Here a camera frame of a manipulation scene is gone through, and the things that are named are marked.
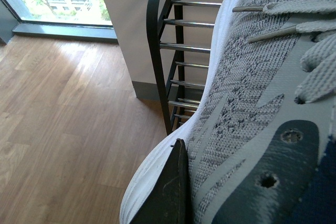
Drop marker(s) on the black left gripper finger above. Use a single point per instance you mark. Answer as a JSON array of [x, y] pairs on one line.
[[169, 201]]

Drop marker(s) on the black metal shoe rack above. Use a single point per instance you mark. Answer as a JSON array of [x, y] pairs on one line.
[[179, 35]]

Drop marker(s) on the grey knit sneaker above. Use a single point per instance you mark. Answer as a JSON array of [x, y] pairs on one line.
[[261, 145]]

